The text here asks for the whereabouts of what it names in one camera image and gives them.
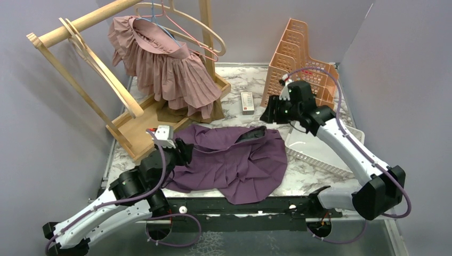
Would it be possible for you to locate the white perforated basket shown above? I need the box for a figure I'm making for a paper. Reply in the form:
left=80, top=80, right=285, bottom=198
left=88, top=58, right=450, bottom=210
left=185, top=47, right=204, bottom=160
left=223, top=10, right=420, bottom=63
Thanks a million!
left=285, top=122, right=355, bottom=178

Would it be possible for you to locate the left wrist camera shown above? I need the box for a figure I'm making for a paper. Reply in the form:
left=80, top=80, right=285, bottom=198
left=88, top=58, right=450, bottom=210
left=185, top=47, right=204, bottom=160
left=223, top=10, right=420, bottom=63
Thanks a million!
left=146, top=125, right=176, bottom=148

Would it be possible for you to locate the pink skirt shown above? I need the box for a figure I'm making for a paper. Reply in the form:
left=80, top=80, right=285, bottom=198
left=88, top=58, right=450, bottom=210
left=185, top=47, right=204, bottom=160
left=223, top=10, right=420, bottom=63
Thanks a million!
left=108, top=15, right=221, bottom=118

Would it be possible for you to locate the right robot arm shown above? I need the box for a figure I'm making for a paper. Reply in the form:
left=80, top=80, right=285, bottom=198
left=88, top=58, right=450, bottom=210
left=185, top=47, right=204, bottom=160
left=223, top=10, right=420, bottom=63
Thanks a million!
left=260, top=78, right=406, bottom=220

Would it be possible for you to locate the blue wire hanger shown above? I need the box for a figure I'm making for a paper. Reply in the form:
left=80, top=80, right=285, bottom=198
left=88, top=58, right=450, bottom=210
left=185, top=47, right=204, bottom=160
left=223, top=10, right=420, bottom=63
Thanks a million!
left=139, top=1, right=181, bottom=46

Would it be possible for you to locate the pink wire hanger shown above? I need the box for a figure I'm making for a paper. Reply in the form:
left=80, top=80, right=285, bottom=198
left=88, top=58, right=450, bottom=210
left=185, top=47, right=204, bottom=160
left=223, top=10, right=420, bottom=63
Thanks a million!
left=133, top=1, right=227, bottom=62

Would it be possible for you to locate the brown skirt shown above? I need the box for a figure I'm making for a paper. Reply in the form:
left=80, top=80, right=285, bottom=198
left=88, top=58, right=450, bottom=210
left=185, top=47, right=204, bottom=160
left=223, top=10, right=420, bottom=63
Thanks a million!
left=156, top=99, right=225, bottom=123

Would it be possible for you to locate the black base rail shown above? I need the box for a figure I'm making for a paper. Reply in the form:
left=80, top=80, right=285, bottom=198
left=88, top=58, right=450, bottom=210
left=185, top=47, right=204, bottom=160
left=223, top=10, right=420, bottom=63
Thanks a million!
left=116, top=194, right=343, bottom=234

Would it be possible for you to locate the wooden hanger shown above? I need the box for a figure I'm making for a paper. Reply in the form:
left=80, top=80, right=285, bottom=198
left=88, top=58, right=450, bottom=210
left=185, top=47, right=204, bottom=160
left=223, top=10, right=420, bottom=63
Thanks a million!
left=133, top=1, right=227, bottom=57
left=59, top=18, right=144, bottom=118

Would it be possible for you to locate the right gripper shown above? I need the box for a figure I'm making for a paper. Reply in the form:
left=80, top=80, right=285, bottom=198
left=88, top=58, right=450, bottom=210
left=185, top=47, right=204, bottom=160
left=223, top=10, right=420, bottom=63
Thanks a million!
left=260, top=94, right=302, bottom=124

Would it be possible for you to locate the peach plastic file organizer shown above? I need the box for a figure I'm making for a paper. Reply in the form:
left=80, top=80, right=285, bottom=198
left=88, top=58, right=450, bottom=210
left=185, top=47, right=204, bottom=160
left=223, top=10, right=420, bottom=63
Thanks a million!
left=260, top=18, right=338, bottom=108

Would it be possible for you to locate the small white red box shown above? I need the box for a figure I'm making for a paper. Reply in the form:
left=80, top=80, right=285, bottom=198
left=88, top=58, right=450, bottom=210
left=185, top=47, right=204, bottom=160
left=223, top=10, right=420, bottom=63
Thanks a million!
left=240, top=92, right=255, bottom=115

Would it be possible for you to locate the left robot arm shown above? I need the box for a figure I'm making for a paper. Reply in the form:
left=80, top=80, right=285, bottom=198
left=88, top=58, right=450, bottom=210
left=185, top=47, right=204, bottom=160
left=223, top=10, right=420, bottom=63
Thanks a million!
left=43, top=138, right=194, bottom=255

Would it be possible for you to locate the purple garment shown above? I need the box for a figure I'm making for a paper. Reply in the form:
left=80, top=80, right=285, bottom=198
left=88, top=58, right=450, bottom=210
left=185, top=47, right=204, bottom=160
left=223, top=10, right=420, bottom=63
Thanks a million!
left=166, top=125, right=288, bottom=205

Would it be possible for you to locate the wooden clothes rack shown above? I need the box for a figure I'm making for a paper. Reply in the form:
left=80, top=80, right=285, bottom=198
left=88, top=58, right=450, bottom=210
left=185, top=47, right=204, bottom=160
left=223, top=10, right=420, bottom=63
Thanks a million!
left=25, top=0, right=232, bottom=163

